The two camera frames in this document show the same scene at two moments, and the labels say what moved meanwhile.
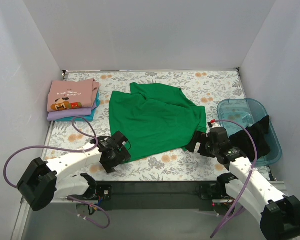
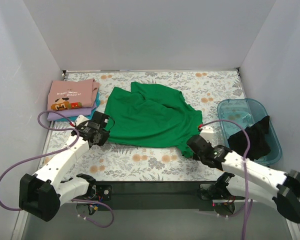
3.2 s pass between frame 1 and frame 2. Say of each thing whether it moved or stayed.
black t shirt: stayed
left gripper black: moved
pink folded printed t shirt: stayed
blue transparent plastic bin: stayed
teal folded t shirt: stayed
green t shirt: moved
